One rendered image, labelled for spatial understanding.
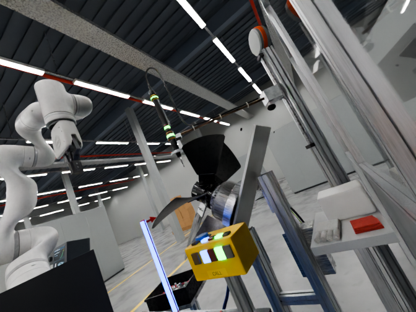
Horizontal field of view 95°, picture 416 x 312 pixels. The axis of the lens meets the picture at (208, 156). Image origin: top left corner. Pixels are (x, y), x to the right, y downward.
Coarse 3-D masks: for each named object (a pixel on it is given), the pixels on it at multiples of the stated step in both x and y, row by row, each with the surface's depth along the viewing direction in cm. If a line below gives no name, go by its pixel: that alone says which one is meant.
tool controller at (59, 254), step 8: (72, 240) 99; (80, 240) 101; (88, 240) 104; (56, 248) 104; (64, 248) 97; (72, 248) 97; (80, 248) 100; (88, 248) 102; (56, 256) 102; (64, 256) 95; (72, 256) 96
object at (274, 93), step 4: (276, 84) 109; (268, 88) 107; (272, 88) 107; (276, 88) 107; (264, 92) 107; (268, 92) 107; (272, 92) 107; (276, 92) 107; (280, 92) 107; (260, 96) 113; (264, 96) 108; (268, 96) 106; (272, 96) 106; (276, 96) 106; (280, 96) 107; (284, 96) 108; (264, 100) 110; (268, 100) 106; (276, 100) 112; (264, 104) 112
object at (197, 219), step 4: (196, 212) 111; (196, 216) 108; (200, 216) 104; (196, 220) 106; (200, 220) 102; (196, 224) 104; (192, 228) 107; (196, 228) 102; (192, 232) 106; (196, 232) 100; (192, 236) 103; (188, 240) 107; (192, 240) 100; (188, 244) 104; (184, 256) 101
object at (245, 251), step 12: (228, 228) 53; (240, 228) 49; (216, 240) 47; (228, 240) 45; (240, 240) 47; (252, 240) 51; (192, 252) 51; (240, 252) 45; (252, 252) 49; (192, 264) 51; (204, 264) 49; (216, 264) 47; (228, 264) 45; (240, 264) 44; (204, 276) 50; (216, 276) 47; (228, 276) 46
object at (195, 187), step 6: (198, 180) 109; (198, 186) 105; (204, 186) 104; (210, 186) 106; (216, 186) 102; (192, 192) 106; (198, 192) 104; (204, 192) 103; (210, 192) 100; (204, 198) 104; (210, 198) 100
